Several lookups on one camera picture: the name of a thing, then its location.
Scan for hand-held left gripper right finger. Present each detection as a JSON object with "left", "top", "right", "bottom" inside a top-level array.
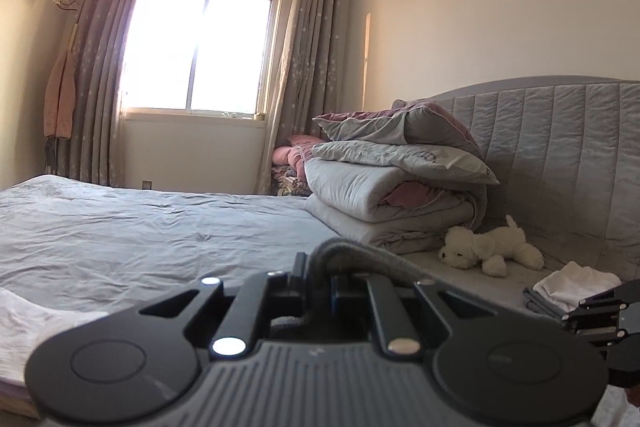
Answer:
[{"left": 331, "top": 271, "right": 497, "bottom": 356}]

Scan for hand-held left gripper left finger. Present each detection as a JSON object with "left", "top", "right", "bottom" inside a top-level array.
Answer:
[{"left": 140, "top": 252, "right": 315, "bottom": 362}]

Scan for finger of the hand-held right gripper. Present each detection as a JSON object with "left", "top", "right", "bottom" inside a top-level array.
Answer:
[
  {"left": 578, "top": 279, "right": 640, "bottom": 310},
  {"left": 560, "top": 305, "right": 629, "bottom": 341}
]

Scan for grey knit garment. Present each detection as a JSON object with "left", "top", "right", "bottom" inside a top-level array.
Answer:
[{"left": 270, "top": 239, "right": 437, "bottom": 339}]

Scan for folded white clothes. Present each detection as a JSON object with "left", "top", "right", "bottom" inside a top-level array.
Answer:
[{"left": 532, "top": 261, "right": 623, "bottom": 314}]

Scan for folded grey clothes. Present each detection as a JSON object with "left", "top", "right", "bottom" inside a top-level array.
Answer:
[{"left": 522, "top": 287, "right": 568, "bottom": 322}]

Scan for thick grey folded quilt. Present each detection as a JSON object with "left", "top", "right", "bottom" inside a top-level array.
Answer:
[{"left": 302, "top": 156, "right": 490, "bottom": 256}]

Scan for pink bedding pile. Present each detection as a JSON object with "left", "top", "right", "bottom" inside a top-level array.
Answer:
[{"left": 271, "top": 134, "right": 327, "bottom": 198}]

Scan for white plush dog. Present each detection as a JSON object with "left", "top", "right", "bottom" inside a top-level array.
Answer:
[{"left": 438, "top": 214, "right": 546, "bottom": 278}]

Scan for grey pillow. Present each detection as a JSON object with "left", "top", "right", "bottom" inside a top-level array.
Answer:
[{"left": 311, "top": 141, "right": 501, "bottom": 186}]

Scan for grey quilted headboard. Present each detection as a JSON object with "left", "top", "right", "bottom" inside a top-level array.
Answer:
[{"left": 429, "top": 76, "right": 640, "bottom": 284}]

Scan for bed with grey sheet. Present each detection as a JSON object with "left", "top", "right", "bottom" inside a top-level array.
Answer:
[{"left": 0, "top": 174, "right": 616, "bottom": 418}]

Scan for grey pink folded quilt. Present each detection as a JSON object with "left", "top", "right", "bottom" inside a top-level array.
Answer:
[{"left": 312, "top": 100, "right": 487, "bottom": 158}]

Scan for grey star-print curtain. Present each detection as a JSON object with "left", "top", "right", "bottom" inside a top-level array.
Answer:
[
  {"left": 66, "top": 0, "right": 159, "bottom": 188},
  {"left": 257, "top": 0, "right": 351, "bottom": 196}
]

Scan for white crinkled cloth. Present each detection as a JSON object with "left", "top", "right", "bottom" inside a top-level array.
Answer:
[{"left": 0, "top": 287, "right": 109, "bottom": 384}]

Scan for window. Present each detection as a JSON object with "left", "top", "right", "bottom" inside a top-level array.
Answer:
[{"left": 121, "top": 0, "right": 284, "bottom": 122}]

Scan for hanging pink garment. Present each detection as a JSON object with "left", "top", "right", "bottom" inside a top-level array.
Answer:
[{"left": 42, "top": 23, "right": 82, "bottom": 141}]

